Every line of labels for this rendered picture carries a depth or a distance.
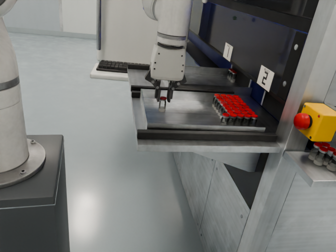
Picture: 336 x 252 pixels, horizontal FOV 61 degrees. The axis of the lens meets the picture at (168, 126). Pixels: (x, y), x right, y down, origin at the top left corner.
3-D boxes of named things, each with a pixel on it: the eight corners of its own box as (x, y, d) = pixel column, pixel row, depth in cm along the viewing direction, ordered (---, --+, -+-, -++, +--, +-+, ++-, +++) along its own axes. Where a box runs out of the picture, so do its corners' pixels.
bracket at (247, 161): (250, 166, 97) (261, 133, 91) (254, 172, 94) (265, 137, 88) (151, 166, 90) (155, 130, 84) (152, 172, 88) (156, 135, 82)
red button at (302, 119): (303, 125, 72) (308, 110, 70) (312, 133, 68) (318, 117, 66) (289, 124, 71) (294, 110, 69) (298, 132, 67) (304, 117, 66)
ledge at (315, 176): (326, 157, 82) (329, 151, 81) (360, 186, 71) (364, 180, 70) (282, 157, 79) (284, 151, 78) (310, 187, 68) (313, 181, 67)
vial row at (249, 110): (234, 106, 103) (237, 94, 101) (255, 130, 87) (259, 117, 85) (228, 106, 102) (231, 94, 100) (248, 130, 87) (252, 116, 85)
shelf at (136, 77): (223, 76, 144) (224, 72, 143) (304, 153, 83) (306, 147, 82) (127, 70, 134) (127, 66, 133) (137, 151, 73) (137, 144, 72)
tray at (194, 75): (228, 75, 138) (229, 68, 137) (250, 96, 116) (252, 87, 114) (158, 71, 132) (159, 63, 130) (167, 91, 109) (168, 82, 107)
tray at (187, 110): (231, 102, 106) (233, 94, 105) (262, 138, 84) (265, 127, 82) (140, 98, 100) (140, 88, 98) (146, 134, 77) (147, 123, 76)
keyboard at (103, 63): (171, 70, 163) (172, 65, 162) (173, 77, 150) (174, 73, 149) (99, 63, 158) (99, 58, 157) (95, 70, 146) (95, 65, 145)
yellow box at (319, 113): (319, 128, 75) (329, 103, 72) (338, 142, 69) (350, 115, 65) (293, 127, 73) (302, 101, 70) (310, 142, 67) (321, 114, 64)
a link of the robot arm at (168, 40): (184, 32, 86) (183, 42, 87) (155, 29, 84) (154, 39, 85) (191, 38, 79) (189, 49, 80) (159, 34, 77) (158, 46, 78)
